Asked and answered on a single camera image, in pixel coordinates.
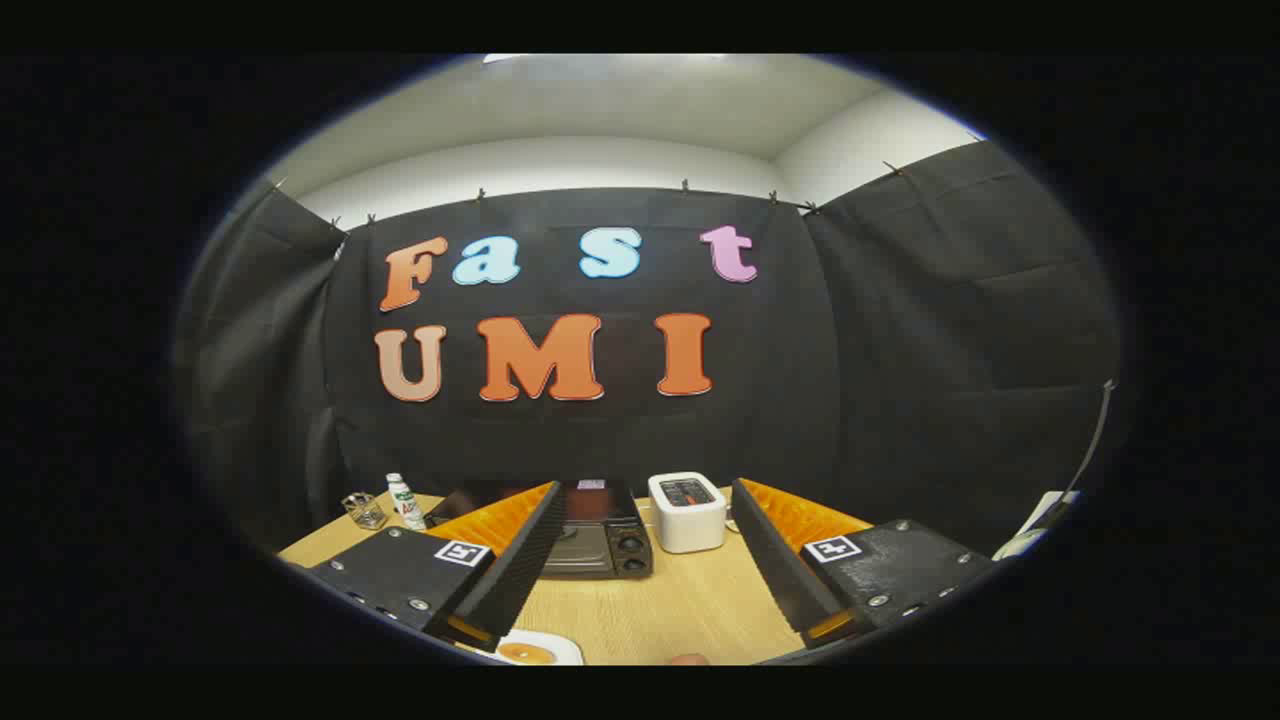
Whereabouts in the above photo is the black toaster oven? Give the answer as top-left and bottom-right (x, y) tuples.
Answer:
(425, 478), (654, 581)

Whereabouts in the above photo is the white device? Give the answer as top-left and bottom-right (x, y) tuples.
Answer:
(992, 490), (1081, 561)

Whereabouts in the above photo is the white bread toaster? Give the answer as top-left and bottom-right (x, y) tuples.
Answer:
(648, 472), (728, 554)

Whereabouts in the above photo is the white green-label drink bottle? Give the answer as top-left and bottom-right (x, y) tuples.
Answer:
(386, 473), (428, 531)

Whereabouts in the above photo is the white plate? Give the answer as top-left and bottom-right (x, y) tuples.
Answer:
(495, 630), (584, 666)

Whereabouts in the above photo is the grey cable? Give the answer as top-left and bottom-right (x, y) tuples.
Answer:
(1072, 378), (1116, 501)

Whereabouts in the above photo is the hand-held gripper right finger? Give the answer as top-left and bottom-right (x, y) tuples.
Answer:
(730, 477), (994, 649)

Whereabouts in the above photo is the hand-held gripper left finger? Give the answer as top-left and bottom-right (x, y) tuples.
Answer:
(308, 480), (568, 653)

